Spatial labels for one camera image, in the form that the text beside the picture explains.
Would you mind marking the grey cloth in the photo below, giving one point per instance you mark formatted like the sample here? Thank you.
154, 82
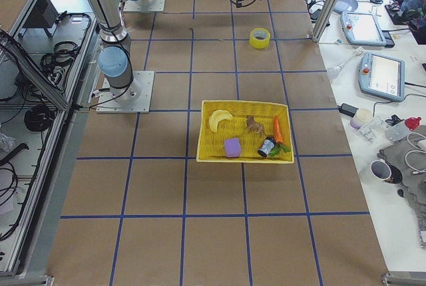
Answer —
409, 159

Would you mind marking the yellow toy banana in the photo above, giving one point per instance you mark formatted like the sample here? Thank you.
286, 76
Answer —
216, 117

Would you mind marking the lavender white jar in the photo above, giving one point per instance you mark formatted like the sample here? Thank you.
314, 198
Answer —
361, 117

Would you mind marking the white mug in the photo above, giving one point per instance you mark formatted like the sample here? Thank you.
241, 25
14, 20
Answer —
386, 172

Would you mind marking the blue plate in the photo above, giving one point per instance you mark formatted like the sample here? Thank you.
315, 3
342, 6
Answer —
345, 6

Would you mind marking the orange toy carrot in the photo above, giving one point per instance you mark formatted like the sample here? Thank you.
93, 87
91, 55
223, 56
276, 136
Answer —
277, 131

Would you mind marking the lower teach pendant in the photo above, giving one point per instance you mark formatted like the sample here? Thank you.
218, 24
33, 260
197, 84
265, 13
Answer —
382, 76

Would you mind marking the purple foam block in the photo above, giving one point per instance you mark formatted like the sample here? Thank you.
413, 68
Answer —
232, 148

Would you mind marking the black monitor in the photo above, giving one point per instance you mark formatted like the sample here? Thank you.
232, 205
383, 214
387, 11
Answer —
42, 16

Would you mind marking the aluminium frame post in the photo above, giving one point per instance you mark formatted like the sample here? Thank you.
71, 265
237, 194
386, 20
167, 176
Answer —
323, 18

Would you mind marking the teach pendant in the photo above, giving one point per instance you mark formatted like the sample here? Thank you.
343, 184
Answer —
382, 76
362, 29

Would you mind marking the small dark can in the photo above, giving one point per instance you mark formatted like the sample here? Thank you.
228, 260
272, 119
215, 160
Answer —
268, 145

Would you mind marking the brown toy animal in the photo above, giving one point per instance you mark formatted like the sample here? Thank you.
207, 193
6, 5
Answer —
253, 126

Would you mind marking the black power adapter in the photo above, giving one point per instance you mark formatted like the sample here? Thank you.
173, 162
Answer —
347, 109

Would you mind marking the upper teach pendant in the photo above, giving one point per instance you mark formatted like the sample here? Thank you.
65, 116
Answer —
362, 29

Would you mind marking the yellow plastic basket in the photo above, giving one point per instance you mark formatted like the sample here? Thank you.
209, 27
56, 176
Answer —
211, 144

